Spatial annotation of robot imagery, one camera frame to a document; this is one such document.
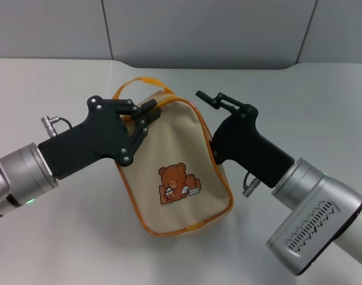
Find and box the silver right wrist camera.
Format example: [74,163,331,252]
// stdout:
[266,174,362,276]

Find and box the silver left gripper cable plug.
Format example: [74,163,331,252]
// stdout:
[40,116,73,138]

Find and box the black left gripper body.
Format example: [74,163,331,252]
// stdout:
[37,95,134,181]

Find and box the beige orange-trimmed bear food bag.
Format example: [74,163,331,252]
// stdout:
[111,76,234,237]

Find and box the silver gripper cable plug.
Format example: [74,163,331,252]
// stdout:
[242,171,261,197]
[40,116,73,138]

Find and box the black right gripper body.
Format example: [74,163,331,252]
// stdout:
[212,104,296,189]

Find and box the silver right gripper cable plug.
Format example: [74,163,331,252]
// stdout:
[242,171,261,197]

